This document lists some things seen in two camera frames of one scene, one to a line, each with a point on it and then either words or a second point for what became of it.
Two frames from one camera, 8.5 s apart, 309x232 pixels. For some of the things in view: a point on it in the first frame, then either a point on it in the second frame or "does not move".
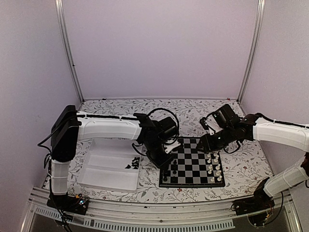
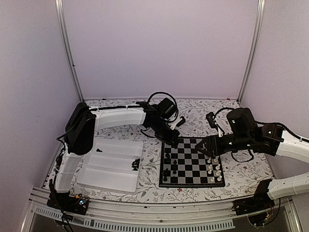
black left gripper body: (154, 154) to (163, 135)
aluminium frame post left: (62, 27) does not move
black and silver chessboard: (189, 166) does not move
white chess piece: (216, 160) does not move
